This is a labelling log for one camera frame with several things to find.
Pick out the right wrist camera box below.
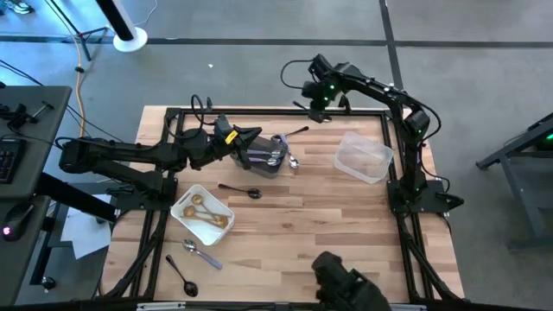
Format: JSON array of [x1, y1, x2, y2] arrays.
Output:
[[307, 53, 333, 78]]

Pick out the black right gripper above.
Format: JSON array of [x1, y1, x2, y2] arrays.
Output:
[[301, 73, 342, 124]]

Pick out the dark grey plastic bin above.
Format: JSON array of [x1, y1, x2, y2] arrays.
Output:
[[230, 135, 289, 180]]

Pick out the black pole with white base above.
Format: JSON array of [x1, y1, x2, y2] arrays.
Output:
[[94, 0, 149, 54]]

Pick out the silver aluminium bar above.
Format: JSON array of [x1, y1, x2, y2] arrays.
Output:
[[136, 301, 188, 311], [388, 302, 428, 311]]

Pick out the black keyboard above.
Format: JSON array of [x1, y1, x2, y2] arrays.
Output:
[[0, 136, 28, 186]]

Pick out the black desk support beam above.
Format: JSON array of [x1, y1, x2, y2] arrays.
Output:
[[35, 171, 118, 225]]

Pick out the clear plastic bin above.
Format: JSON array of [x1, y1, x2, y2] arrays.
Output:
[[333, 130, 395, 185]]

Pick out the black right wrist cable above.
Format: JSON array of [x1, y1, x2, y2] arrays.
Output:
[[279, 58, 313, 91]]

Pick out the black tripod stand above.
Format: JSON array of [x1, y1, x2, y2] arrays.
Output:
[[44, 0, 110, 62]]

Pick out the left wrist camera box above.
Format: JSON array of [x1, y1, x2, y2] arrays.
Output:
[[215, 128, 241, 151]]

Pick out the grey metal cart frame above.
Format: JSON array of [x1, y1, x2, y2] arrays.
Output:
[[474, 111, 553, 254]]

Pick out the black lit computer mouse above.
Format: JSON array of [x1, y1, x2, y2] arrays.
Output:
[[1, 201, 36, 243]]

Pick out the black desk clamp tool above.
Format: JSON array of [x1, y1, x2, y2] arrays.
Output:
[[0, 99, 56, 131]]

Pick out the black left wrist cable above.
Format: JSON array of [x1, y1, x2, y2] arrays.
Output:
[[191, 93, 218, 129]]

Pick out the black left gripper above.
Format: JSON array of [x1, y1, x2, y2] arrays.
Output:
[[206, 114, 264, 171]]

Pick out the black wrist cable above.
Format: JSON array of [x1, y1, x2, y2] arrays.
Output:
[[191, 93, 218, 129], [279, 58, 313, 91]]

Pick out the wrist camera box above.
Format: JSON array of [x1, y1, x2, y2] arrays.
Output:
[[307, 53, 333, 78], [215, 128, 241, 151]]

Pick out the white plastic bin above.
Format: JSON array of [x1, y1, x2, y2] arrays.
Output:
[[169, 183, 236, 247]]

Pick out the black aluminium table frame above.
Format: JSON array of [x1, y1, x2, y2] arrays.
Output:
[[99, 105, 467, 303]]

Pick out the black floor cable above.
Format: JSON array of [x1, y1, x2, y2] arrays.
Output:
[[0, 58, 44, 87]]

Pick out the dark grey desk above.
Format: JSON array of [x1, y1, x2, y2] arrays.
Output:
[[0, 85, 73, 200], [0, 195, 52, 307]]

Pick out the yellow extension cable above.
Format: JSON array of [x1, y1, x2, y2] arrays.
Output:
[[67, 33, 88, 139]]

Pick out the white paper sheets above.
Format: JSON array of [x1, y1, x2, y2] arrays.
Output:
[[59, 193, 115, 261]]

